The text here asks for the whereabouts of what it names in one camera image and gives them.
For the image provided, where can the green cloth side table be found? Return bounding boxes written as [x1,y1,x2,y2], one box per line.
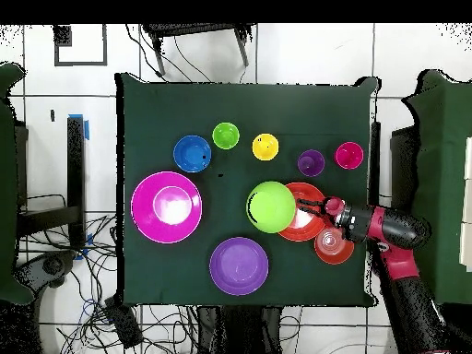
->
[400,68,472,305]
[0,62,36,306]

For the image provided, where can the dark green tablecloth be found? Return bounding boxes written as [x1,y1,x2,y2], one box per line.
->
[114,72,381,309]

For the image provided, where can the pink cup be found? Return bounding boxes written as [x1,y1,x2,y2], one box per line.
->
[334,141,365,171]

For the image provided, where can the large orange bowl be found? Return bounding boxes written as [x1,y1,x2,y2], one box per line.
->
[277,182,329,242]

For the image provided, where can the blue bowl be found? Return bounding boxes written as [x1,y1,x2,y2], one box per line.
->
[172,135,213,174]

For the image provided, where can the tangle of cables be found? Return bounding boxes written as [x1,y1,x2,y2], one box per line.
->
[16,193,207,354]

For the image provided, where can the black power box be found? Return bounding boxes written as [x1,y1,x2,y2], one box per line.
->
[103,296,144,349]

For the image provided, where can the large pink bowl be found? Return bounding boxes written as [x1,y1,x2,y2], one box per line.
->
[130,171,203,244]

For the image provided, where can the purple cup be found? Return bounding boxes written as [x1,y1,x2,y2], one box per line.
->
[297,148,326,178]

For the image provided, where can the black stool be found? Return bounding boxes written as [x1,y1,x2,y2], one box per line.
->
[140,23,256,77]

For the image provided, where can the small orange bowl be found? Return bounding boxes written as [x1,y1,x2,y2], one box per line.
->
[313,226,355,266]

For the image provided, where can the black metal frame beam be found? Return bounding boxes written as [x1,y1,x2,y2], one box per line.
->
[16,115,87,249]

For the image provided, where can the green bowl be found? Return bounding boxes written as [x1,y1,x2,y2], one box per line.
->
[245,181,297,234]

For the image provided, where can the purple bowl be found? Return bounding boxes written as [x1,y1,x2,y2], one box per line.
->
[208,236,269,297]

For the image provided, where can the black metal post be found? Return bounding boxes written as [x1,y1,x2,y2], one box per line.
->
[368,121,382,207]

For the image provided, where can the green cup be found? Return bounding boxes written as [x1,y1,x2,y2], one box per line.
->
[212,122,241,150]

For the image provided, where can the blue tape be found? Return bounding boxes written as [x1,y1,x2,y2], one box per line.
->
[67,112,90,141]

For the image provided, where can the yellow cup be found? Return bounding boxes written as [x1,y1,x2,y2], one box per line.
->
[252,133,280,162]

